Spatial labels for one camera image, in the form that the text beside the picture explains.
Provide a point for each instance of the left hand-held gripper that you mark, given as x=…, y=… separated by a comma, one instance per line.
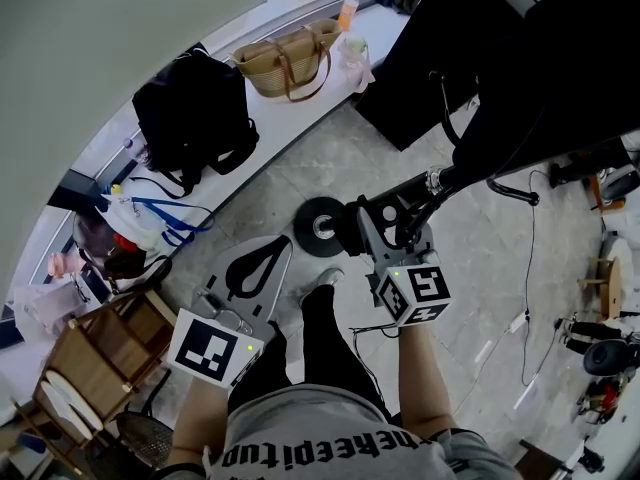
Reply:
x=215, y=348

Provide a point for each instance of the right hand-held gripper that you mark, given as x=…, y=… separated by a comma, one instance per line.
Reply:
x=415, y=293

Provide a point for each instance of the black cloth bundle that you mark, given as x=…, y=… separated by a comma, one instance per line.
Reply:
x=357, y=233

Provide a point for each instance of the black scooter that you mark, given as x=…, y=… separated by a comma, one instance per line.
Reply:
x=306, y=218

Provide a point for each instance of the person's left forearm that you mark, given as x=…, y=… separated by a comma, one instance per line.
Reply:
x=197, y=418

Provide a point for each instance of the person's right forearm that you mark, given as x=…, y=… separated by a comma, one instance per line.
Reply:
x=425, y=378

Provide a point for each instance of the person's grey shoe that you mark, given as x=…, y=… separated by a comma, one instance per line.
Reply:
x=331, y=277

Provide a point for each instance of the white power strip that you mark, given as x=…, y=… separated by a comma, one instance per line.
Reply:
x=519, y=322

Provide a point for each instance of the dark brown bag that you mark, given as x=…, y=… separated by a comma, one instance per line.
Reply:
x=100, y=248

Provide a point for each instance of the white window sill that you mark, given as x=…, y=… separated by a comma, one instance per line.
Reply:
x=280, y=118

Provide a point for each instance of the person's grey t-shirt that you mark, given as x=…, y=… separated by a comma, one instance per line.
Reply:
x=325, y=418

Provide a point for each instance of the pink plastic bag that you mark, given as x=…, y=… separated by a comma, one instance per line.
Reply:
x=356, y=63

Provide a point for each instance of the wooden chair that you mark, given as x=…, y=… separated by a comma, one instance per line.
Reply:
x=100, y=348

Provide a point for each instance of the black backpack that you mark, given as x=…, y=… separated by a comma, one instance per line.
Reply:
x=190, y=113

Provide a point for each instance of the purple bottle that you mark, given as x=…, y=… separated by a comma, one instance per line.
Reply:
x=132, y=148

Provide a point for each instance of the pink soft item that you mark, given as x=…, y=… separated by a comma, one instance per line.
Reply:
x=65, y=265

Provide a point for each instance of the black mesh stool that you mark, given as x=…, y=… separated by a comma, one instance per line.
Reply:
x=145, y=438

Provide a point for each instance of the tan woven tote bag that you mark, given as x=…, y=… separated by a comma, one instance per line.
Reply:
x=280, y=65

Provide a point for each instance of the white plate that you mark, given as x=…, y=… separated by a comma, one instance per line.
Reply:
x=75, y=393
x=62, y=413

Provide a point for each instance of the light wooden stool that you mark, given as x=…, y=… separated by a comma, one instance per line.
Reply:
x=612, y=283

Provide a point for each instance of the orange drink bottle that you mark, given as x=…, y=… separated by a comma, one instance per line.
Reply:
x=348, y=10

